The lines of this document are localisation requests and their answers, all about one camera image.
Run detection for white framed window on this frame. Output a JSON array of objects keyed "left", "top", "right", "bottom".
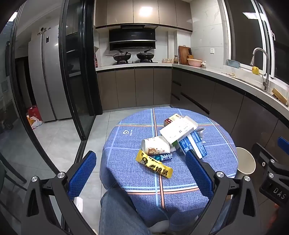
[{"left": 223, "top": 0, "right": 289, "bottom": 87}]

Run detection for pink basket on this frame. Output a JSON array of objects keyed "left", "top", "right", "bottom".
[{"left": 187, "top": 58, "right": 203, "bottom": 67}]

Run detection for beige upper cabinets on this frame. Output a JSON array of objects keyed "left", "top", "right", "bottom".
[{"left": 94, "top": 0, "right": 193, "bottom": 32}]

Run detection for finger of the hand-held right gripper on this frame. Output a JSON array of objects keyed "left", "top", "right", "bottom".
[
  {"left": 277, "top": 136, "right": 289, "bottom": 151},
  {"left": 251, "top": 142, "right": 278, "bottom": 172}
]

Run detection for cream and maroon medicine box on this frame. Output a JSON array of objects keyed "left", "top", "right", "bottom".
[{"left": 164, "top": 114, "right": 185, "bottom": 126}]

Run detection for black framed glass door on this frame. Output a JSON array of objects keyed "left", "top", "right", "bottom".
[{"left": 58, "top": 0, "right": 103, "bottom": 142}]

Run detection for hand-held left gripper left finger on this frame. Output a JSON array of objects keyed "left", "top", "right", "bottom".
[{"left": 21, "top": 150, "right": 97, "bottom": 235}]

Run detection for small blue wrapper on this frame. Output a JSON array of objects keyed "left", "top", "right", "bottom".
[{"left": 154, "top": 152, "right": 173, "bottom": 161}]

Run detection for red bag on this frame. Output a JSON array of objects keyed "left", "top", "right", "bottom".
[{"left": 27, "top": 105, "right": 43, "bottom": 121}]

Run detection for blue and white box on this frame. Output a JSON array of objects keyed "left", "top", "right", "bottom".
[{"left": 178, "top": 131, "right": 208, "bottom": 159}]

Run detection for yellow snack packet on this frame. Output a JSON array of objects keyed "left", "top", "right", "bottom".
[{"left": 135, "top": 149, "right": 174, "bottom": 179}]

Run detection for cream plastic bin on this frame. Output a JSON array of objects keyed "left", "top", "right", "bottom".
[{"left": 235, "top": 147, "right": 256, "bottom": 180}]

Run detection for gas stove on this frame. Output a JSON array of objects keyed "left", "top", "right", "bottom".
[{"left": 112, "top": 59, "right": 159, "bottom": 66}]

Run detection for folded white paper leaflet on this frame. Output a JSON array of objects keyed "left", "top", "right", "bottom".
[{"left": 196, "top": 127, "right": 206, "bottom": 143}]

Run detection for dark chair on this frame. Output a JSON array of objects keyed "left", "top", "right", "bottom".
[{"left": 0, "top": 152, "right": 28, "bottom": 196}]

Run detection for wooden cutting board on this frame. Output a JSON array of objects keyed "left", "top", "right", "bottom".
[{"left": 178, "top": 46, "right": 192, "bottom": 65}]

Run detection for black wok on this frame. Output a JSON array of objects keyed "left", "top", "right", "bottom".
[
  {"left": 105, "top": 51, "right": 132, "bottom": 62},
  {"left": 136, "top": 49, "right": 155, "bottom": 60}
]

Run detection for white cardboard box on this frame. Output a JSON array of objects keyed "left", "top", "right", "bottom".
[{"left": 159, "top": 116, "right": 199, "bottom": 144}]

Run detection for black range hood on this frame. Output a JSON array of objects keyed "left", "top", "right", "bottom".
[{"left": 109, "top": 25, "right": 157, "bottom": 51}]

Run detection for printed paper cup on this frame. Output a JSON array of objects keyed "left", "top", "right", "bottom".
[{"left": 142, "top": 136, "right": 171, "bottom": 155}]

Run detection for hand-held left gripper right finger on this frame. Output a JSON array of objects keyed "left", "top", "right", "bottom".
[{"left": 185, "top": 149, "right": 263, "bottom": 235}]

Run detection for brown lower cabinets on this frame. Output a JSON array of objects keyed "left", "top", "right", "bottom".
[{"left": 96, "top": 67, "right": 289, "bottom": 163}]

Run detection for white kitchen countertop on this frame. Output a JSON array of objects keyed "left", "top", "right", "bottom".
[{"left": 95, "top": 61, "right": 289, "bottom": 116}]

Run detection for blue plaid tablecloth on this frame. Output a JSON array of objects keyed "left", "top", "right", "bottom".
[{"left": 99, "top": 108, "right": 238, "bottom": 232}]

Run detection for white plastic bag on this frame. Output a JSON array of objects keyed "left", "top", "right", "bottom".
[{"left": 26, "top": 115, "right": 43, "bottom": 130}]

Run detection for person's left leg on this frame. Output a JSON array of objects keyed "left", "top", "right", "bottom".
[{"left": 99, "top": 188, "right": 152, "bottom": 235}]

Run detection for steel kitchen faucet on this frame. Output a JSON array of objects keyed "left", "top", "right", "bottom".
[{"left": 249, "top": 47, "right": 270, "bottom": 91}]

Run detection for silver refrigerator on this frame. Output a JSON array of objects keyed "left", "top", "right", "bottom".
[{"left": 28, "top": 25, "right": 73, "bottom": 123}]

